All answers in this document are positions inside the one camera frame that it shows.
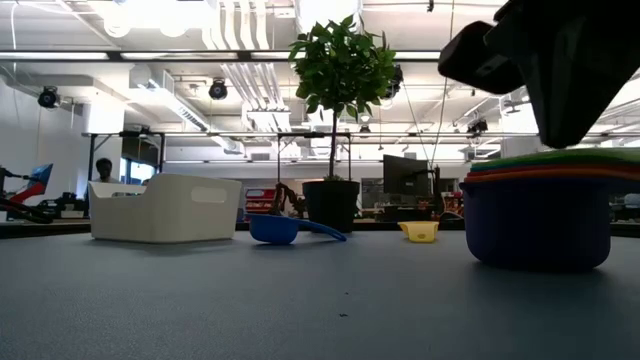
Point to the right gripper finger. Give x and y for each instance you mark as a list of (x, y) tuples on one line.
[(565, 125)]

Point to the green measuring cup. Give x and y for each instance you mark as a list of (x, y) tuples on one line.
[(575, 157)]

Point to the red measuring cup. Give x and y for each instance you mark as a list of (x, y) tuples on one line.
[(550, 168)]

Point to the purple measuring cup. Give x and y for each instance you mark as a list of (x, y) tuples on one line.
[(537, 225)]

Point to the yellow measuring cup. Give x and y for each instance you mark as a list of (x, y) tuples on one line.
[(419, 232)]

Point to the blue measuring cup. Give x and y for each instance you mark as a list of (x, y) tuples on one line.
[(272, 230)]

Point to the white plastic basket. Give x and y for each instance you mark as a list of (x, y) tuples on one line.
[(165, 210)]

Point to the black computer monitor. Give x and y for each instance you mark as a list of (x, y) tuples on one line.
[(405, 175)]

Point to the green plant in black pot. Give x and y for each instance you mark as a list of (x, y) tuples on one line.
[(340, 65)]

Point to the red tool cabinet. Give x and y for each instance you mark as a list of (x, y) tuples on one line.
[(260, 200)]

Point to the black ceiling spotlight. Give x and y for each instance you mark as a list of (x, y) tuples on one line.
[(48, 97), (218, 90)]

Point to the person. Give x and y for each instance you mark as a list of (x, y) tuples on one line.
[(104, 169)]

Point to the red and blue equipment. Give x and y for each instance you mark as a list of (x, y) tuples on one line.
[(30, 187)]

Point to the black metal workstation frame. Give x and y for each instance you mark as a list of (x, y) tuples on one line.
[(125, 134)]

